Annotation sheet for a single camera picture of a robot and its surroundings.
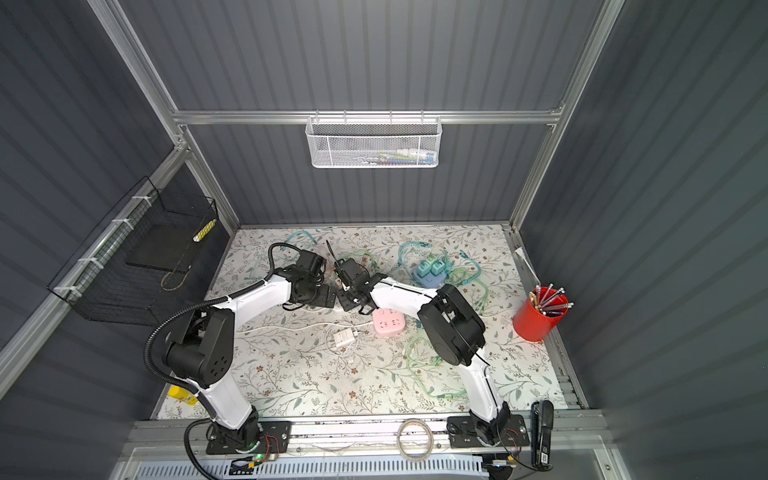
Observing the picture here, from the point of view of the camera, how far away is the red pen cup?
80cm

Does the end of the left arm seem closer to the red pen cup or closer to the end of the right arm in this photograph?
the end of the right arm

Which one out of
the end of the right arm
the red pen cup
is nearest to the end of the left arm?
the end of the right arm
